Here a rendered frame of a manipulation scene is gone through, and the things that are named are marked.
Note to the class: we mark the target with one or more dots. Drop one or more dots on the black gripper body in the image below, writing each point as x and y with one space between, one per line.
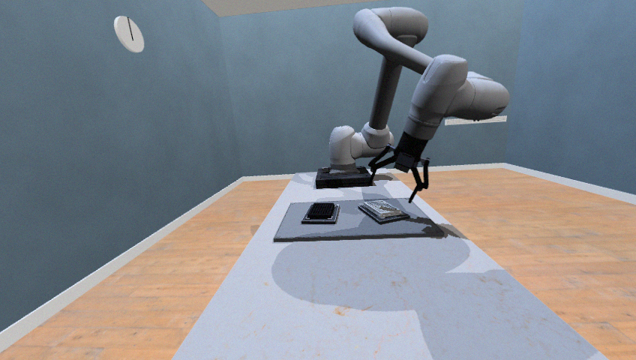
411 146

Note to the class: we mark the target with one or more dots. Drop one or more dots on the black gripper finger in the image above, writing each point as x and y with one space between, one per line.
374 166
420 185

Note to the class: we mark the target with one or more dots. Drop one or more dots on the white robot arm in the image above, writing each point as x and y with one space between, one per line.
442 91

